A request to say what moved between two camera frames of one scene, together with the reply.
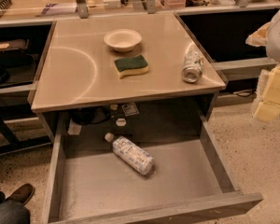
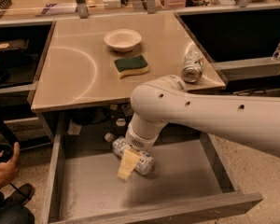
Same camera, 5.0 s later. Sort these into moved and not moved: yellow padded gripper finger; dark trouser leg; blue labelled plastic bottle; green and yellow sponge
Moved: yellow padded gripper finger
Not moved: dark trouser leg; blue labelled plastic bottle; green and yellow sponge
